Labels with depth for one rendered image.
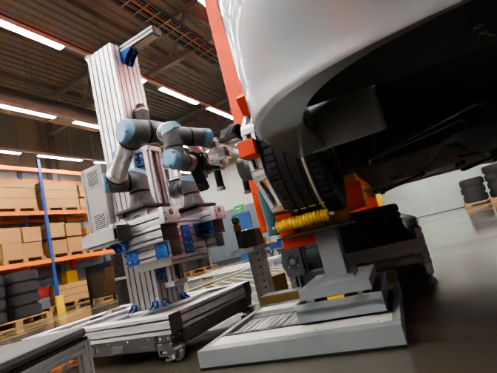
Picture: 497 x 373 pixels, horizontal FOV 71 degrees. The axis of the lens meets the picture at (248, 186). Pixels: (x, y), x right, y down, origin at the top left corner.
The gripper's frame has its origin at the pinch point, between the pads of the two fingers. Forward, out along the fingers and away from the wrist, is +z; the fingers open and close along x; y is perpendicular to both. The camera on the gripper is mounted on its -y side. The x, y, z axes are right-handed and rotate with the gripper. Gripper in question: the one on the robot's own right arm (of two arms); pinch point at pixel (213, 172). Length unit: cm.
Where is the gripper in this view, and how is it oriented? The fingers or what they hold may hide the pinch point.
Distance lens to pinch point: 167.8
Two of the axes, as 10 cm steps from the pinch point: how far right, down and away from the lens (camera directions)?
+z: 3.8, 0.7, 9.2
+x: -8.9, 2.8, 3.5
